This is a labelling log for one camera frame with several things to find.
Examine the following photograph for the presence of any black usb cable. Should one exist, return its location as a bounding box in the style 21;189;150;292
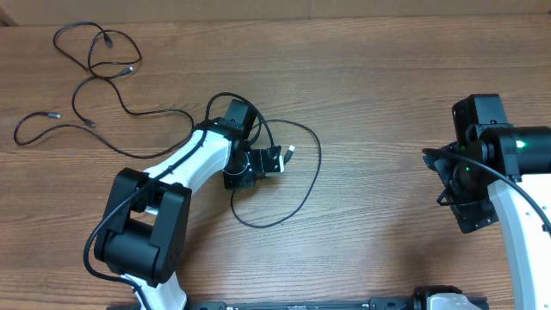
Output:
13;66;195;160
52;22;143;81

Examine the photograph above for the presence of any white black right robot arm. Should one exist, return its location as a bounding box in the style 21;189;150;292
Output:
422;94;550;309

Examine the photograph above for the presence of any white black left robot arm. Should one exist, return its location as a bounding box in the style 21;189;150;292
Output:
84;100;294;309

